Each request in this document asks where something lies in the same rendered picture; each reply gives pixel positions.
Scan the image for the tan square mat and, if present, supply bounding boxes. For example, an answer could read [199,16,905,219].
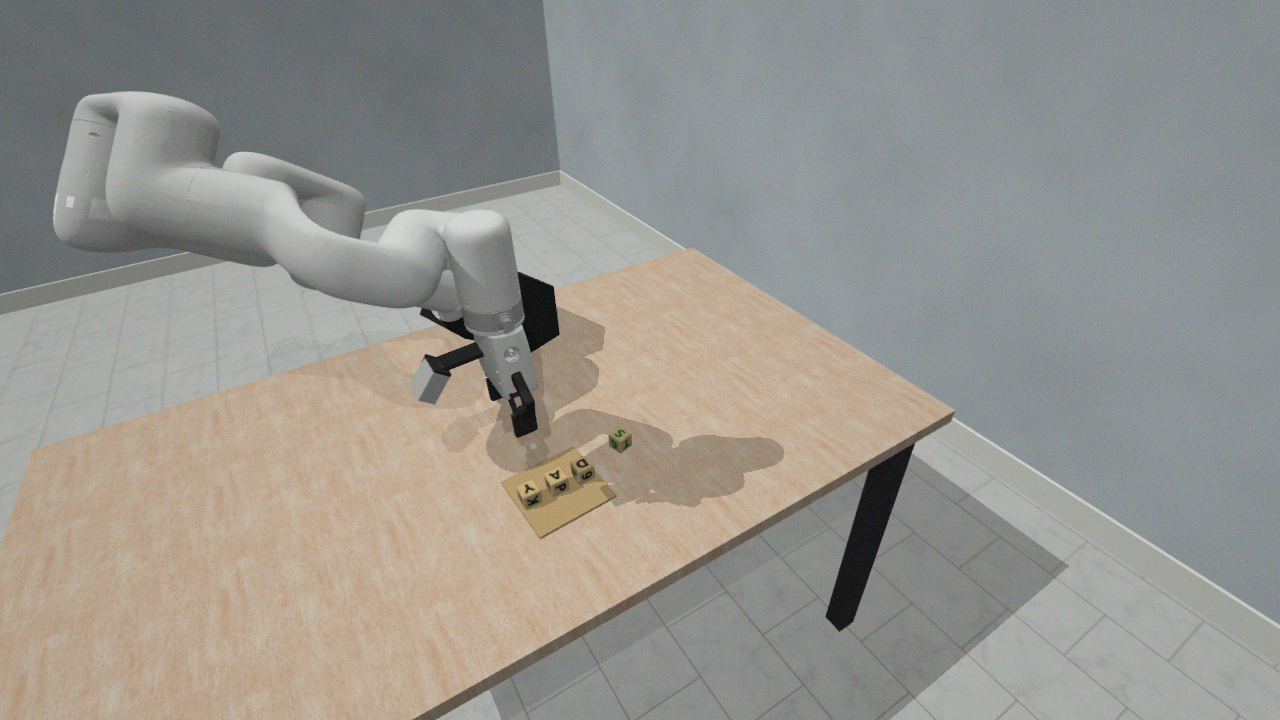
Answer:
[500,446,617,539]

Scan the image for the tan letter block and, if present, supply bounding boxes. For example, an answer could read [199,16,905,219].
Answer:
[516,480,541,510]
[544,468,570,497]
[570,456,595,486]
[608,427,632,454]

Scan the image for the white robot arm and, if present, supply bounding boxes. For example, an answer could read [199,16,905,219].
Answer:
[52,91,524,333]

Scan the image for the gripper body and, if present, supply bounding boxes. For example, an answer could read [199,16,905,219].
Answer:
[465,315,538,400]

